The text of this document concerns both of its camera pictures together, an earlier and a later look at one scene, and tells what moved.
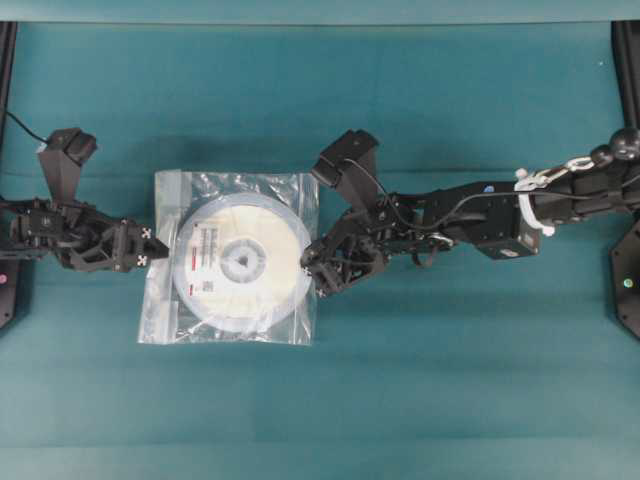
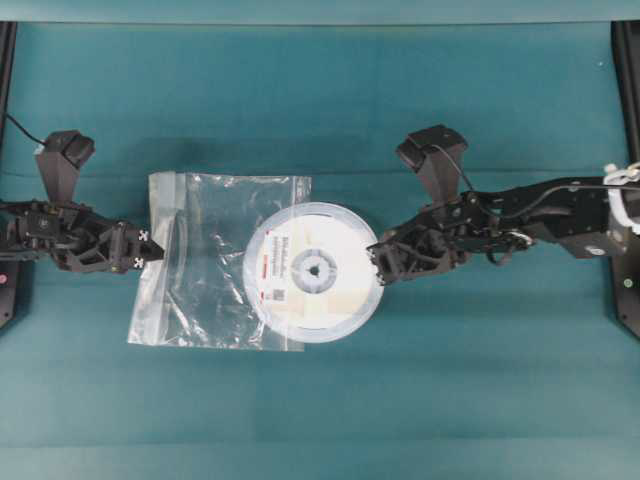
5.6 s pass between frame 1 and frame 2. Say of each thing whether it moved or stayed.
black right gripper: moved
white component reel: moved
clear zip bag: stayed
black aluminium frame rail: stayed
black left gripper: stayed
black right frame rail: stayed
